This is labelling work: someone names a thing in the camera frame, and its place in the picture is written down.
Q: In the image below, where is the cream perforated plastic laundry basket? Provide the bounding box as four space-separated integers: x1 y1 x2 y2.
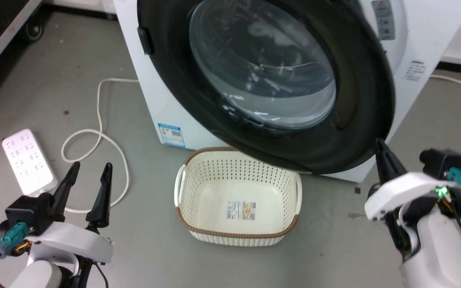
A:
174 146 303 247

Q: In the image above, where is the white multi-socket power strip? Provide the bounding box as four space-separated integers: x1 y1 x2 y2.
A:
2 128 58 196

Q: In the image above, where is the teal plug black left cable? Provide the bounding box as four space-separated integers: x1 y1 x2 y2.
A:
0 222 30 288

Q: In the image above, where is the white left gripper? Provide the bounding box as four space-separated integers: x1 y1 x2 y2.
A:
26 161 114 266

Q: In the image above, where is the paper product label sticker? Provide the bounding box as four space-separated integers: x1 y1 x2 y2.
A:
226 201 257 221

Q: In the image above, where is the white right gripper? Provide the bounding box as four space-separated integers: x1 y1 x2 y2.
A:
364 138 456 258

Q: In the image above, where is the white front-load washing machine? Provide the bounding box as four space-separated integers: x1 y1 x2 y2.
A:
112 0 461 183

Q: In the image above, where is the thin white floor cable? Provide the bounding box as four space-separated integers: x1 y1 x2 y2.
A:
430 74 461 90

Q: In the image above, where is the black round glass washer door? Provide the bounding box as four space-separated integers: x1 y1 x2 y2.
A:
136 0 395 175

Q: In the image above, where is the blue energy label sticker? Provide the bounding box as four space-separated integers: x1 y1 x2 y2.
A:
158 123 186 149

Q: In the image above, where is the white power cord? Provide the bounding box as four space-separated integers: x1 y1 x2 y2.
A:
61 78 140 214

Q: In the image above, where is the grey warning label sticker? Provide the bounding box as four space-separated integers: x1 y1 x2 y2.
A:
371 0 396 41

